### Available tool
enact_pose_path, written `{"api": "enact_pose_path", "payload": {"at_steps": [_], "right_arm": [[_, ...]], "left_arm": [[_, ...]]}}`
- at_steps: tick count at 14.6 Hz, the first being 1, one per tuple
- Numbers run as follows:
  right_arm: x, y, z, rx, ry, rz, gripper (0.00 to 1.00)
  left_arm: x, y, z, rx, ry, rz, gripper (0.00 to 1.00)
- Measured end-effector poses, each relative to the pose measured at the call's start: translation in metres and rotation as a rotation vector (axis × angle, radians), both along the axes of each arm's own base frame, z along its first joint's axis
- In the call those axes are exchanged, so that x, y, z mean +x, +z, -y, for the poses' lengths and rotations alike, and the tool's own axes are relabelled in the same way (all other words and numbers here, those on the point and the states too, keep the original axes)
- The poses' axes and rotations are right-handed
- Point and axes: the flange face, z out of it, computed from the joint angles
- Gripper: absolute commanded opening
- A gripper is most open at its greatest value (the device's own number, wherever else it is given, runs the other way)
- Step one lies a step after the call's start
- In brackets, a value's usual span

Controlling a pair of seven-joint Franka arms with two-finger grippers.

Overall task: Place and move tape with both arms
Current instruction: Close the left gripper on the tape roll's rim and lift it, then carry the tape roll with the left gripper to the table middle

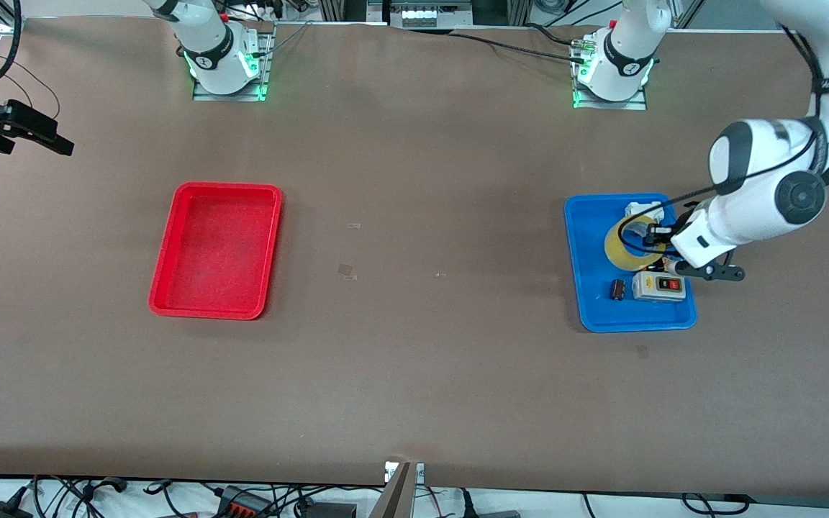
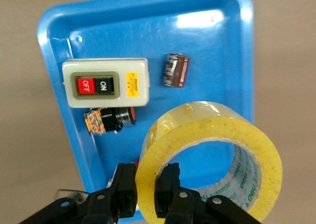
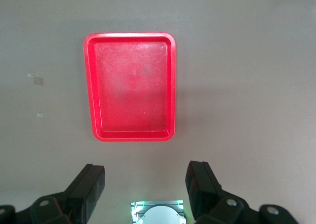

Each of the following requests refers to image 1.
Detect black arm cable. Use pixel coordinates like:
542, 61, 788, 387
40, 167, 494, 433
0, 0, 61, 119
618, 27, 829, 251

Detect red plastic tray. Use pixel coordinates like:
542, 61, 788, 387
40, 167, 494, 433
148, 181, 284, 321

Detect grey on-off switch box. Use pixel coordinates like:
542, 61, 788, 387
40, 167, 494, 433
632, 271, 687, 303

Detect black orange power strip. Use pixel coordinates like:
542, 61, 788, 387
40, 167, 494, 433
214, 487, 273, 518

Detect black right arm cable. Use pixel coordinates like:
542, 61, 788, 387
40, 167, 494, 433
0, 0, 61, 119

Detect blue plastic tray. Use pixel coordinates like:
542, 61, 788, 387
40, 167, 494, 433
564, 192, 697, 333

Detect black cable on table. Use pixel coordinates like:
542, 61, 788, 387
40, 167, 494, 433
449, 23, 589, 64

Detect yellow tape roll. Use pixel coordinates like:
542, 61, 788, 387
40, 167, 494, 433
604, 214, 669, 272

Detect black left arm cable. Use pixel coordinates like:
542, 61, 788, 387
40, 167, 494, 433
618, 27, 829, 251

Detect grey device with sockets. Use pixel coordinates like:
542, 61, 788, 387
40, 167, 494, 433
389, 0, 474, 29

